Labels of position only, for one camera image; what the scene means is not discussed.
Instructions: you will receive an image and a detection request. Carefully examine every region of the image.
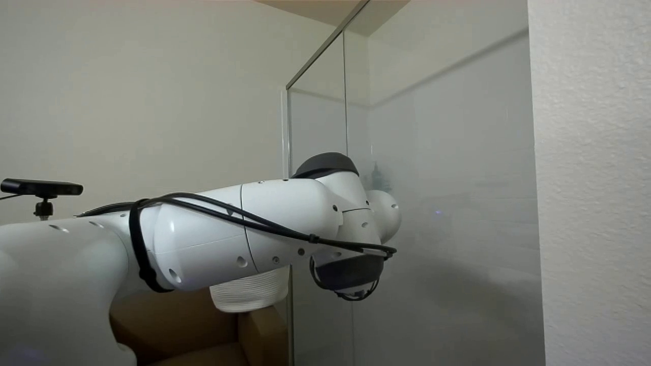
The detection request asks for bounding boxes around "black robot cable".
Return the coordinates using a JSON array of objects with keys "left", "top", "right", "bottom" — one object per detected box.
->
[{"left": 80, "top": 191, "right": 399, "bottom": 303}]

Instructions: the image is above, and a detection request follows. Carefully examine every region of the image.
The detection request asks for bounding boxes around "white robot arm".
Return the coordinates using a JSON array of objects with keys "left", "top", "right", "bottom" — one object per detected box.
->
[{"left": 0, "top": 153, "right": 401, "bottom": 366}]

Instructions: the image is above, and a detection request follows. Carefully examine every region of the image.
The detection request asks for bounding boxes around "white woven laundry basket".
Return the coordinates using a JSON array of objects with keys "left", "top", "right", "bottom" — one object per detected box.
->
[{"left": 210, "top": 267, "right": 289, "bottom": 313}]

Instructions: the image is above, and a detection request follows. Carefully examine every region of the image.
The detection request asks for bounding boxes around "glass shower door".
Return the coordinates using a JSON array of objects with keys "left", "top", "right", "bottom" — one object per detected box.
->
[{"left": 351, "top": 33, "right": 544, "bottom": 366}]

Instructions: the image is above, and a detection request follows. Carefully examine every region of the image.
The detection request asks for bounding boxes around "brown cardboard box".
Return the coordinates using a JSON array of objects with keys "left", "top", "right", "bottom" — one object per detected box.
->
[{"left": 109, "top": 291, "right": 289, "bottom": 366}]

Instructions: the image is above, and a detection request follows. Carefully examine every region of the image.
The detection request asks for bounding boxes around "black camera on tripod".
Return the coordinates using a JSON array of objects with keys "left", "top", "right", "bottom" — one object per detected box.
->
[{"left": 0, "top": 178, "right": 83, "bottom": 219}]

